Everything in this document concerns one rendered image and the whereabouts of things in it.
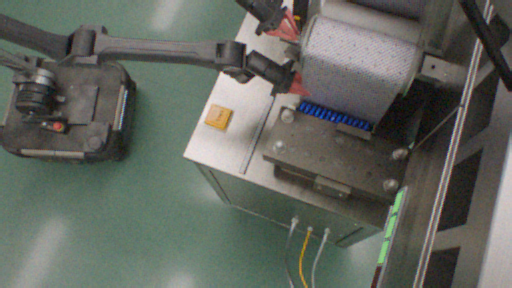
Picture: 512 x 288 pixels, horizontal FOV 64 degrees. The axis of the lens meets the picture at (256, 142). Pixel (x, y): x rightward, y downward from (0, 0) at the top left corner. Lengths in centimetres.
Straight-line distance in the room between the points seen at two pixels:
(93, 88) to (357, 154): 152
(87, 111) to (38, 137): 28
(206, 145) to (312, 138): 35
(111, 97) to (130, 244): 76
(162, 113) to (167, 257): 79
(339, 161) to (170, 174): 129
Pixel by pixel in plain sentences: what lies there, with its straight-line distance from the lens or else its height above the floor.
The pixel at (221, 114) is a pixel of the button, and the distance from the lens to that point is 134.
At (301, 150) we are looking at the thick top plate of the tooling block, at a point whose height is 103.
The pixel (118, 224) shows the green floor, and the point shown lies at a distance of 233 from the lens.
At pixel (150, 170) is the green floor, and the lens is 233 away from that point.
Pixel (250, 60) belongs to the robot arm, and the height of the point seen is 119.
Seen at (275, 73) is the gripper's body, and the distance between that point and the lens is 112.
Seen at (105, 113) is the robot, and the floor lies 24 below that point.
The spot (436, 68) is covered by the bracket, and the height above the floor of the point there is 129.
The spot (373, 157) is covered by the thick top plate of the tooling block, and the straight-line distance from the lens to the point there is 120.
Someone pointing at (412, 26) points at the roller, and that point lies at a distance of 116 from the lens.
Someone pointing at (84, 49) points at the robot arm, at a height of 125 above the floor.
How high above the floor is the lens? 216
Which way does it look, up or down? 72 degrees down
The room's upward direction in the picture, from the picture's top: 9 degrees counter-clockwise
